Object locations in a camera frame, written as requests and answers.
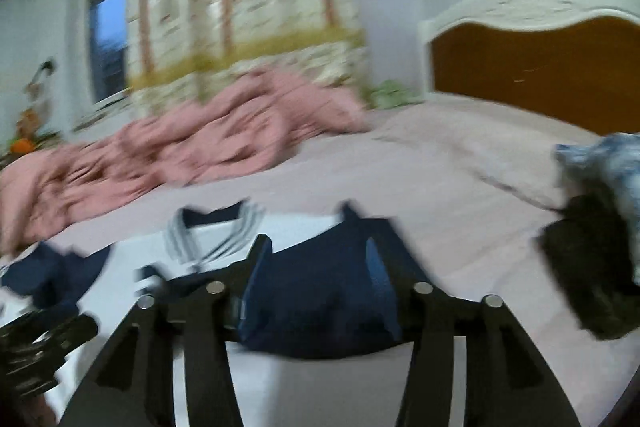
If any tree print curtain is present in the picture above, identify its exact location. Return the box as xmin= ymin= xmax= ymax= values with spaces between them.
xmin=126 ymin=0 xmax=368 ymax=117

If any pink crumpled quilt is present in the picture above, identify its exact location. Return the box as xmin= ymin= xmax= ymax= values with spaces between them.
xmin=1 ymin=68 xmax=367 ymax=256

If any pink bed sheet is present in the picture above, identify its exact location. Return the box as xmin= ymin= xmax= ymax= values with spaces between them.
xmin=0 ymin=98 xmax=640 ymax=427

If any white framed window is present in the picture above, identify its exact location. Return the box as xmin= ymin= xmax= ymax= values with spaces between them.
xmin=70 ymin=0 xmax=128 ymax=116

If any white brown wooden headboard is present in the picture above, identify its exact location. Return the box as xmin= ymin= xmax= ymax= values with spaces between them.
xmin=416 ymin=0 xmax=639 ymax=134

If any orange toy on table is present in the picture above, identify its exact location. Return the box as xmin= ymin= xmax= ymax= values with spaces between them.
xmin=10 ymin=138 xmax=37 ymax=156

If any white navy varsity jacket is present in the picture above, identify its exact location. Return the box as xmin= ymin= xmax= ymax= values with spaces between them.
xmin=1 ymin=200 xmax=430 ymax=421

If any wall mounted desk lamp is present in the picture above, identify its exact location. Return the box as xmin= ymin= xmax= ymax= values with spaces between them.
xmin=24 ymin=58 xmax=56 ymax=102

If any folded black garment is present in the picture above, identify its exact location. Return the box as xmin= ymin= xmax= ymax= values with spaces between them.
xmin=537 ymin=194 xmax=639 ymax=340

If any folded blue plaid shirt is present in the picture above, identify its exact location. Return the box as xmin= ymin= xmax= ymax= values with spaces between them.
xmin=554 ymin=133 xmax=639 ymax=285

